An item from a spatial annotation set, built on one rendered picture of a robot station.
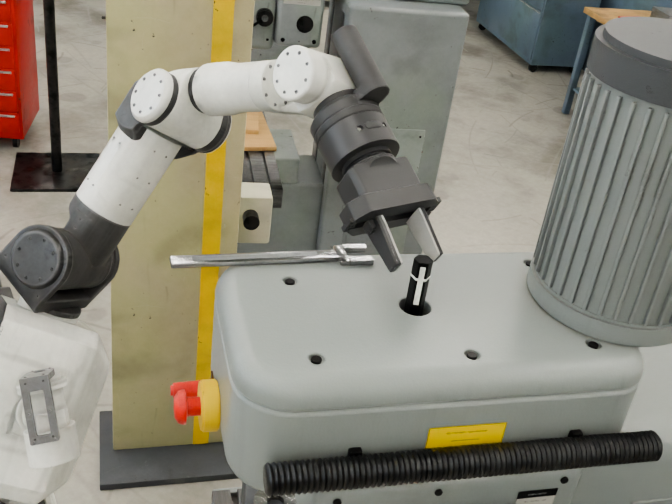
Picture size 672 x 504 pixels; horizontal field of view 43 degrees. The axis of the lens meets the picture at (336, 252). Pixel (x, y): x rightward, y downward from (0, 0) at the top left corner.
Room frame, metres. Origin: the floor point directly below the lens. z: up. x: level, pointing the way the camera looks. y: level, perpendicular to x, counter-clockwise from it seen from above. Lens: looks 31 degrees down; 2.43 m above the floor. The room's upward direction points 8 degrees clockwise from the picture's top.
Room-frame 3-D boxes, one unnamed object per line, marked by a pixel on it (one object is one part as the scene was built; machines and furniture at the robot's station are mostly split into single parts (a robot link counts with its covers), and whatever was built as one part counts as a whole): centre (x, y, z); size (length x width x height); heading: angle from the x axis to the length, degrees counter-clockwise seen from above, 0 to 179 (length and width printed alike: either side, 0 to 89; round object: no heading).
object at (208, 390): (0.75, 0.12, 1.76); 0.06 x 0.02 x 0.06; 18
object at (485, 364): (0.82, -0.11, 1.81); 0.47 x 0.26 x 0.16; 108
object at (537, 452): (0.69, -0.18, 1.79); 0.45 x 0.04 x 0.04; 108
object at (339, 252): (0.87, 0.07, 1.89); 0.24 x 0.04 x 0.01; 110
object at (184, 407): (0.74, 0.14, 1.76); 0.04 x 0.03 x 0.04; 18
